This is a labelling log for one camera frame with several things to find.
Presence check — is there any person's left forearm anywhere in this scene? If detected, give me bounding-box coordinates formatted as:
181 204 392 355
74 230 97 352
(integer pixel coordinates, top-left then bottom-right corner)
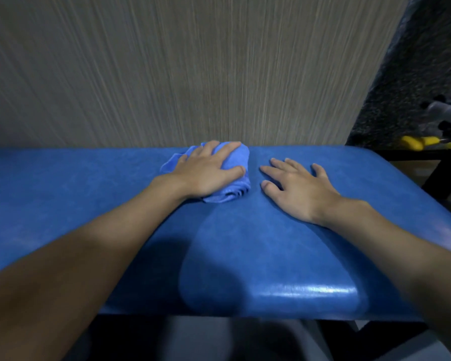
0 176 190 361

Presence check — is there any person's right forearm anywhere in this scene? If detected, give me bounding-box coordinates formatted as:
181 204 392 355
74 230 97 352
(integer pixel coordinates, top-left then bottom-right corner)
323 197 451 361

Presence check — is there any person's left hand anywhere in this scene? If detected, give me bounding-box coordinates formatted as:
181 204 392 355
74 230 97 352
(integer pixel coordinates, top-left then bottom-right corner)
152 140 247 200

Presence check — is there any blue microfibre cloth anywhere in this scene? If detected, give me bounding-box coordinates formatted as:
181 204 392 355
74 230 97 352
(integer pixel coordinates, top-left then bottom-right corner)
159 140 252 204

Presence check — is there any person's right hand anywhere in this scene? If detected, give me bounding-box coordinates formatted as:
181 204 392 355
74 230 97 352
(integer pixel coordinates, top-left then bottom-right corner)
260 157 343 227

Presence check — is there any blue bench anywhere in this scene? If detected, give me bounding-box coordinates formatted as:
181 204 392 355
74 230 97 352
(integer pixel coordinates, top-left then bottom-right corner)
0 145 451 361

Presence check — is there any black exercise machine frame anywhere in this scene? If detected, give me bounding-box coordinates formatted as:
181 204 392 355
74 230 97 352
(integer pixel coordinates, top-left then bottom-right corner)
372 93 451 207

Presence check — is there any yellow adjustment pin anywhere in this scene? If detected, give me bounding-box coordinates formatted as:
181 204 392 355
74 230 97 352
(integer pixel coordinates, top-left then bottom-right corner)
400 135 451 151

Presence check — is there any grey handle grip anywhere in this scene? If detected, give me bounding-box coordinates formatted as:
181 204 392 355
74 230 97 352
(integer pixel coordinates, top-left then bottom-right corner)
426 101 451 129

